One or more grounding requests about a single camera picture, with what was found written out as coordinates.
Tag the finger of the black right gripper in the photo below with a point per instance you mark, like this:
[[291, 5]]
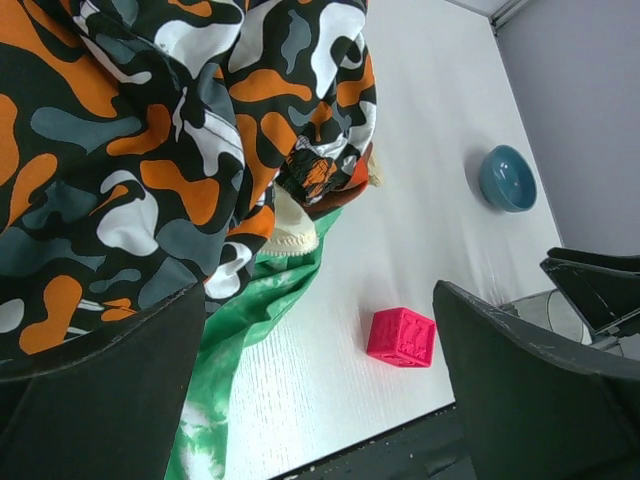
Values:
[[595, 300]]

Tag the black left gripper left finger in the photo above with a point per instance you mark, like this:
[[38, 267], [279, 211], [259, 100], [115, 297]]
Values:
[[106, 405]]

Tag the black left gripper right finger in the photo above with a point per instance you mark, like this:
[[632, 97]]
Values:
[[535, 405]]

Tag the cream white cloth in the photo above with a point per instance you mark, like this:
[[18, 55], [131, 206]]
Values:
[[295, 233]]

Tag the orange grey camouflage cloth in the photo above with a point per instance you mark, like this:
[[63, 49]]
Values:
[[142, 141]]

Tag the green tie-dye cloth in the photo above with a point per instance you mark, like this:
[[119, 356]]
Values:
[[279, 281]]

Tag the red orange camouflage cloth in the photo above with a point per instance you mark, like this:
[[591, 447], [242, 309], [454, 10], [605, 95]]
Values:
[[354, 187]]

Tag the clear glass cup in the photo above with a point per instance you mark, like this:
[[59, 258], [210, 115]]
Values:
[[542, 312]]

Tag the blue ceramic bowl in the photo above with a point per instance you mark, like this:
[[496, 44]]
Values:
[[506, 180]]

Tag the pink cube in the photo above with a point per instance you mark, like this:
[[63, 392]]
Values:
[[402, 338]]

